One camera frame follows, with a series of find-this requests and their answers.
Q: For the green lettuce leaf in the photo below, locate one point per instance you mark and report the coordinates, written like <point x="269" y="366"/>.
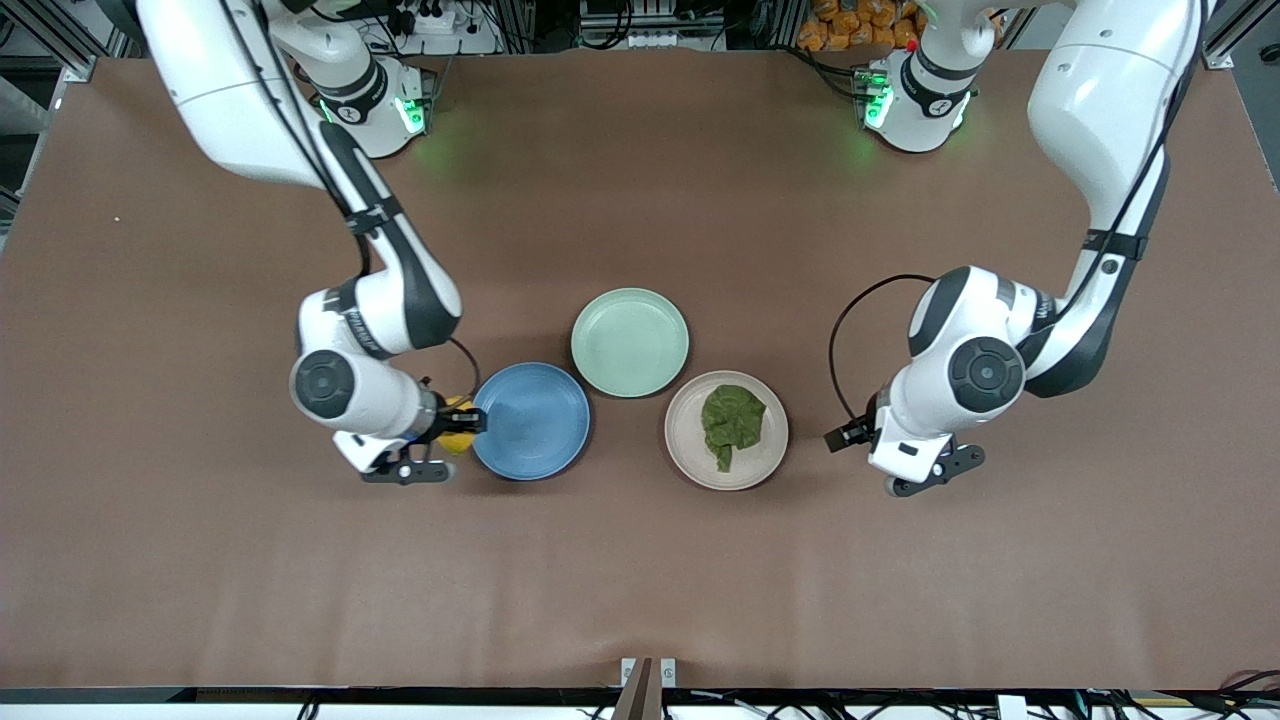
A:
<point x="732" y="420"/>

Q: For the blue plate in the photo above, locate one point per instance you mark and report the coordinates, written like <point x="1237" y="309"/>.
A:
<point x="535" y="425"/>

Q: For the bag of orange items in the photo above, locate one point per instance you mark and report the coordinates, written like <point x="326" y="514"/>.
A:
<point x="850" y="25"/>

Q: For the yellow lemon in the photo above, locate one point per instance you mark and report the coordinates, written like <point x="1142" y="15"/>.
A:
<point x="460" y="445"/>

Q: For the beige plate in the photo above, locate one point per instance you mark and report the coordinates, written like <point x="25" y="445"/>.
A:
<point x="690" y="460"/>

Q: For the brown camera pole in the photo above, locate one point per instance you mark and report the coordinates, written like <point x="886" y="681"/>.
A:
<point x="640" y="700"/>

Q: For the small white box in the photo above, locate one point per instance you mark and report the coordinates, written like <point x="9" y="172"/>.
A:
<point x="1012" y="708"/>

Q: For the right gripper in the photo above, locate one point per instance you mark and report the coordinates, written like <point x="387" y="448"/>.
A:
<point x="447" y="421"/>

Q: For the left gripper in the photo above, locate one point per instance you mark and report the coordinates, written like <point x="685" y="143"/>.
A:
<point x="861" y="428"/>

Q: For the small metal bracket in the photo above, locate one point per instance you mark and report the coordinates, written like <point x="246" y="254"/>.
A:
<point x="628" y="670"/>

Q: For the aluminium frame profile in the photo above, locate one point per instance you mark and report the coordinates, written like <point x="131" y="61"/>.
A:
<point x="60" y="50"/>
<point x="1240" y="40"/>

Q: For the brown table cover sheet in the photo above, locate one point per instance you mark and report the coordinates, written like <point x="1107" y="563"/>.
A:
<point x="200" y="560"/>

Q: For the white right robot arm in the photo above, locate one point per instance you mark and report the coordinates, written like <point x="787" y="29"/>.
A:
<point x="220" y="80"/>

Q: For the mint green plate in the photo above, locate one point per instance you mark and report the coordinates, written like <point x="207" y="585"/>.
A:
<point x="630" y="342"/>

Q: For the white power strip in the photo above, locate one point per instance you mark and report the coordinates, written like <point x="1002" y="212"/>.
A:
<point x="445" y="30"/>

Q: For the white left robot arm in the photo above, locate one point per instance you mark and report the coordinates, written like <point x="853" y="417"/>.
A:
<point x="1100" y="100"/>

